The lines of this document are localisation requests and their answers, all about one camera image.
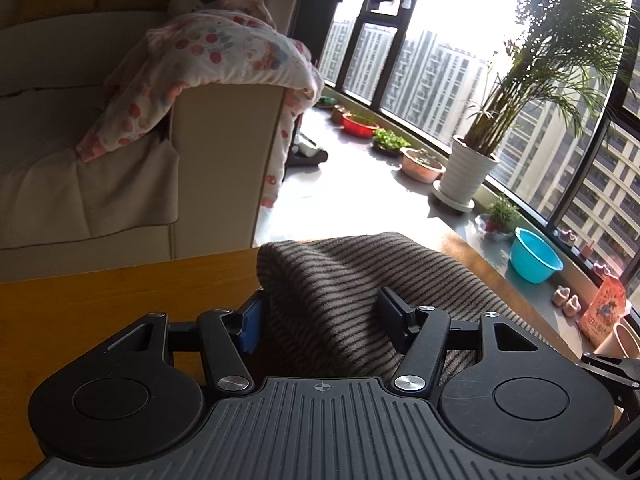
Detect black slippers on floor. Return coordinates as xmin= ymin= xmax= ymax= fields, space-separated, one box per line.
xmin=290 ymin=132 xmax=329 ymax=167

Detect blue plastic basin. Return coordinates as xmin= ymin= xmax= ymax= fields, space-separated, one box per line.
xmin=509 ymin=227 xmax=565 ymax=284

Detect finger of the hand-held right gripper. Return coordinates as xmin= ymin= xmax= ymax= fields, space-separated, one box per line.
xmin=580 ymin=352 xmax=640 ymax=404

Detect beige sofa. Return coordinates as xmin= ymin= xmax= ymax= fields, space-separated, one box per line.
xmin=0 ymin=0 xmax=312 ymax=284

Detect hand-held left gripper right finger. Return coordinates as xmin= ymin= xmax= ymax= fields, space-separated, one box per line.
xmin=377 ymin=287 xmax=542 ymax=394

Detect small potted plant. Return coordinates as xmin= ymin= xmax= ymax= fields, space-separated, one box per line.
xmin=475 ymin=194 xmax=521 ymax=241

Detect white ribbed plant pot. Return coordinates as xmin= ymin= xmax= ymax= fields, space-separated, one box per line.
xmin=439 ymin=135 xmax=501 ymax=202

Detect tall palm plant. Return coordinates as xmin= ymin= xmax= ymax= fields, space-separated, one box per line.
xmin=462 ymin=0 xmax=637 ymax=159

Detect brown striped knit garment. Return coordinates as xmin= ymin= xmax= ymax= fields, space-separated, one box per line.
xmin=256 ymin=231 xmax=574 ymax=379

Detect white pot saucer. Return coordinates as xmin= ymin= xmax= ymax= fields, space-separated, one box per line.
xmin=432 ymin=180 xmax=476 ymax=211

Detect beige stuffed toy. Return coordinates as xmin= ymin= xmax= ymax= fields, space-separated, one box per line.
xmin=167 ymin=0 xmax=207 ymax=17

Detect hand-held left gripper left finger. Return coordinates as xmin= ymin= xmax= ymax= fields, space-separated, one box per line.
xmin=106 ymin=289 xmax=265 ymax=394

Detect beige empty pot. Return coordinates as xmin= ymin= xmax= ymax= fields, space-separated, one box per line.
xmin=597 ymin=322 xmax=640 ymax=362

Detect red basin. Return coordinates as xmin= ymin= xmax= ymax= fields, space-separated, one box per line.
xmin=342 ymin=113 xmax=380 ymax=139

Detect orange printed bag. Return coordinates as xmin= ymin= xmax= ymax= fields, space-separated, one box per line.
xmin=577 ymin=275 xmax=629 ymax=346

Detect pink round plant pot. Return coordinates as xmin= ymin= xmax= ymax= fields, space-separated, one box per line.
xmin=400 ymin=147 xmax=447 ymax=185

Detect floral pink dotted blanket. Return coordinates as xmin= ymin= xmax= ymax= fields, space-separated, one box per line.
xmin=76 ymin=0 xmax=325 ymax=209

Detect tray of green seedlings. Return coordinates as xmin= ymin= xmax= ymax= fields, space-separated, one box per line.
xmin=371 ymin=129 xmax=412 ymax=157

